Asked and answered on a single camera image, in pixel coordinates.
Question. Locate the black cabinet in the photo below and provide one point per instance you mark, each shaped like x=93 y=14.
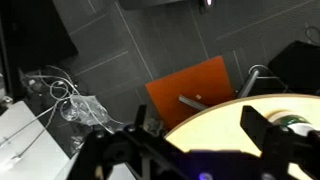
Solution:
x=33 y=35

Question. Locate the white ceramic mug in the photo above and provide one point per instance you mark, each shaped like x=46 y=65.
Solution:
x=297 y=123

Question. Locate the black box on floor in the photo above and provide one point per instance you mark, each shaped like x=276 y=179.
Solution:
x=298 y=66

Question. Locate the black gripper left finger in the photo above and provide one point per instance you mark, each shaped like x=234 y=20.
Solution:
x=140 y=117

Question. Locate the orange chair seat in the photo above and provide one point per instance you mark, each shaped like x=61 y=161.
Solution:
x=207 y=83

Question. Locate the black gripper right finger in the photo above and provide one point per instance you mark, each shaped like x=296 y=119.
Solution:
x=265 y=135

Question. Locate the clear plastic bag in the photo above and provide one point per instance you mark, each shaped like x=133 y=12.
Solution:
x=85 y=110

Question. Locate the grey metal chair leg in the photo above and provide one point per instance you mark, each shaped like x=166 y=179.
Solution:
x=260 y=81

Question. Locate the white desk surface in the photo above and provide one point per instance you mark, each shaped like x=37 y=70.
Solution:
x=28 y=151

